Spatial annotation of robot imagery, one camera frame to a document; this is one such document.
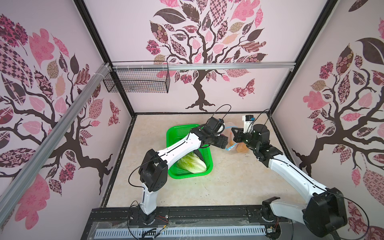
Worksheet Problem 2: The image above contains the aluminium rail back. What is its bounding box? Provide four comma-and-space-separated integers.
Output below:
113, 62, 296, 71

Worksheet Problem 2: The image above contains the aluminium rail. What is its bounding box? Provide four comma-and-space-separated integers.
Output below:
1, 63, 111, 224
113, 62, 296, 71

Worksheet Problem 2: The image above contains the aluminium rail left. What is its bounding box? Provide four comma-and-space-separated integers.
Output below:
1, 63, 111, 224

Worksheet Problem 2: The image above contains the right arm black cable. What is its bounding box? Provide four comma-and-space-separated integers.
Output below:
253, 108, 370, 239

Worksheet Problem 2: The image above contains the black wire wall basket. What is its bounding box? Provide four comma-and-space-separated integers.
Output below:
103, 60, 171, 94

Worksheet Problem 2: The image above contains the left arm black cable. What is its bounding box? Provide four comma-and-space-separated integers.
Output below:
211, 103, 232, 121

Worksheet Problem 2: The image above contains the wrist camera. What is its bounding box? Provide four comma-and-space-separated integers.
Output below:
242, 115, 255, 134
217, 119, 225, 135

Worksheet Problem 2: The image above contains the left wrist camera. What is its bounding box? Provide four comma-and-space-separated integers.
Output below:
217, 119, 225, 135

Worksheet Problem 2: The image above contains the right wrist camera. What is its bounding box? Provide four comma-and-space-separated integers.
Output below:
242, 115, 255, 134

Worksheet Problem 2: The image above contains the green plastic basket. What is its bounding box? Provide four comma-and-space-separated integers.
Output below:
166, 124, 214, 180

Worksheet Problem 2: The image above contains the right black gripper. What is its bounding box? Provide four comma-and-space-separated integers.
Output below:
231, 126, 259, 152

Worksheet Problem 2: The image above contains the white slotted cable duct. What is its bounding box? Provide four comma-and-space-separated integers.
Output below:
93, 226, 267, 240

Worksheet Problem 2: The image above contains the clear zip top bag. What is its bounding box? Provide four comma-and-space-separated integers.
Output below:
220, 121, 251, 155

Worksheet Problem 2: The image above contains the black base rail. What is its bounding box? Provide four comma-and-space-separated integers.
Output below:
80, 204, 341, 240

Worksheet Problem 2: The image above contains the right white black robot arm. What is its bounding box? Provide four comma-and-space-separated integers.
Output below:
232, 124, 348, 238

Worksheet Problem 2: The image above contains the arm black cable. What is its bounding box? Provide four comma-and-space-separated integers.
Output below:
253, 108, 370, 239
211, 103, 232, 121

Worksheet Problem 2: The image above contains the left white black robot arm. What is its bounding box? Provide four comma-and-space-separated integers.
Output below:
139, 117, 228, 224

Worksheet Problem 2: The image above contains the napa cabbage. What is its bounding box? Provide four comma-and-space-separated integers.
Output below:
176, 152, 207, 174

